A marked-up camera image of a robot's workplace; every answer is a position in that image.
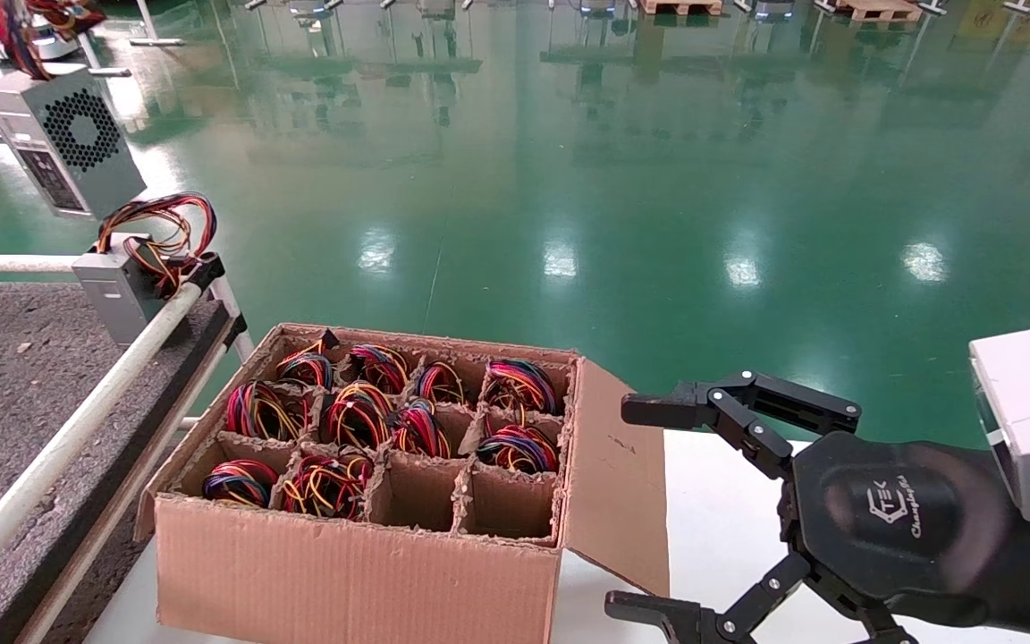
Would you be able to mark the black pipe clamp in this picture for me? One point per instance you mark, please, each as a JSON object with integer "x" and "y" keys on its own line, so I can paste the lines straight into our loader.
{"x": 204, "y": 271}

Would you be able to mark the long white conveyor rail pipe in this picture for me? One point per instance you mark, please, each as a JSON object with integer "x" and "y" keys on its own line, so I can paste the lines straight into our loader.
{"x": 77, "y": 429}

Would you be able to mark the cardboard cell divider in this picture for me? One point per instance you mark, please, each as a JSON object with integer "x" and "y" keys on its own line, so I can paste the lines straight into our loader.
{"x": 417, "y": 487}

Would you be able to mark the dark conveyor side rail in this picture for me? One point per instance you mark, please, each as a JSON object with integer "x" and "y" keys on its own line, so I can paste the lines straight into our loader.
{"x": 113, "y": 465}

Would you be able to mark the white horizontal rail pipe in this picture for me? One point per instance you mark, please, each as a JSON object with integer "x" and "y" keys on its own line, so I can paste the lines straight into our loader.
{"x": 5, "y": 265}

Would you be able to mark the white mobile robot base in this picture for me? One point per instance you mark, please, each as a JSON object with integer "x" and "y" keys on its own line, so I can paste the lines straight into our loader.
{"x": 63, "y": 46}

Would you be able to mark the metal stand with flat foot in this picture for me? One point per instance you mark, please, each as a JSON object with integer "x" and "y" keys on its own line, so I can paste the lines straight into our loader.
{"x": 113, "y": 72}
{"x": 157, "y": 42}

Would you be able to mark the brown cardboard box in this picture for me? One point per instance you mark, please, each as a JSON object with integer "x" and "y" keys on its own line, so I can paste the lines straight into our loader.
{"x": 345, "y": 581}

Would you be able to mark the short white frame pipe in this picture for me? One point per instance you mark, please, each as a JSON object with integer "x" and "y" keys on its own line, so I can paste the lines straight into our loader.
{"x": 227, "y": 300}

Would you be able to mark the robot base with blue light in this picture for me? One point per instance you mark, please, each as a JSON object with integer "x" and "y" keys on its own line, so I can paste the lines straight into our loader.
{"x": 597, "y": 5}
{"x": 772, "y": 7}

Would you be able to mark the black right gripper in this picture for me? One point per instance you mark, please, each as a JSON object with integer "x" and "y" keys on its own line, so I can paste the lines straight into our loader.
{"x": 890, "y": 519}

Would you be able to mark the wooden pallet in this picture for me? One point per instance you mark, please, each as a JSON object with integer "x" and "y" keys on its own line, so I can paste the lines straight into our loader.
{"x": 680, "y": 7}
{"x": 877, "y": 11}

